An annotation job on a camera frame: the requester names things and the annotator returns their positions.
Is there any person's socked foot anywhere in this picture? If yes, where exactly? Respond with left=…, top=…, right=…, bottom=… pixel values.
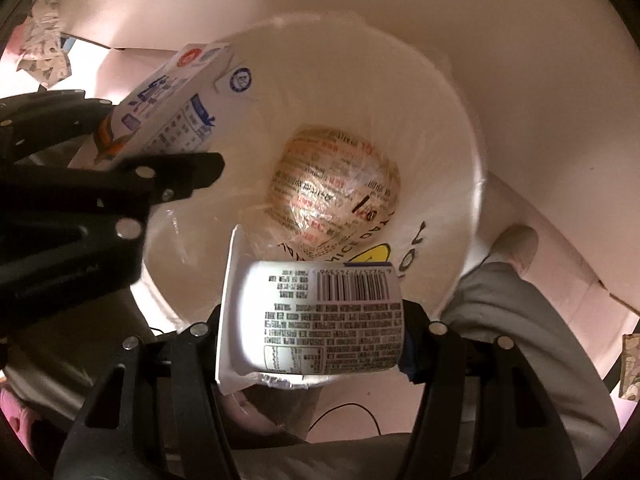
left=492, top=225, right=540, bottom=286

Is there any person's grey trouser leg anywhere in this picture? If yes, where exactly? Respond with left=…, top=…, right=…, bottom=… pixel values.
left=225, top=260, right=621, bottom=480

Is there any crumpled printed paper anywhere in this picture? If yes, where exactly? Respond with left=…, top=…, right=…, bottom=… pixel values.
left=15, top=0, right=72, bottom=87
left=619, top=332, right=640, bottom=401

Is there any white trash bin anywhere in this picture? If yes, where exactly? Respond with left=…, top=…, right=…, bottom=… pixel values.
left=67, top=12, right=488, bottom=391

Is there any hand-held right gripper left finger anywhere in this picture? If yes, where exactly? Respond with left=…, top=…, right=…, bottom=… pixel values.
left=54, top=304, right=241, bottom=480

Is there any white blue milk carton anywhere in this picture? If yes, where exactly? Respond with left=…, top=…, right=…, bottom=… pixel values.
left=94, top=41, right=253, bottom=170

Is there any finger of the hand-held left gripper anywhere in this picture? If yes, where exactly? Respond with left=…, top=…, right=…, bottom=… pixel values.
left=0, top=90, right=114, bottom=162
left=0, top=152, right=225, bottom=307

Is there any white yogurt cup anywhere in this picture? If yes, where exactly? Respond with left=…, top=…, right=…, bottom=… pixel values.
left=215, top=225, right=406, bottom=395

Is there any black cable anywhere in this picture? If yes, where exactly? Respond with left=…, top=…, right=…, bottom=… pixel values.
left=307, top=402, right=381, bottom=436

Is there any pink cloth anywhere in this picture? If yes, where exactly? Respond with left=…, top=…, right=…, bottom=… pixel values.
left=0, top=387, right=32, bottom=443

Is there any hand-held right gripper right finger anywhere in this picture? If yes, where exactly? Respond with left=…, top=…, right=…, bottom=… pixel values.
left=400, top=300, right=583, bottom=480

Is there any printed plastic bin liner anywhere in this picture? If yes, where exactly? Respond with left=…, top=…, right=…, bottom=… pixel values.
left=140, top=12, right=488, bottom=361

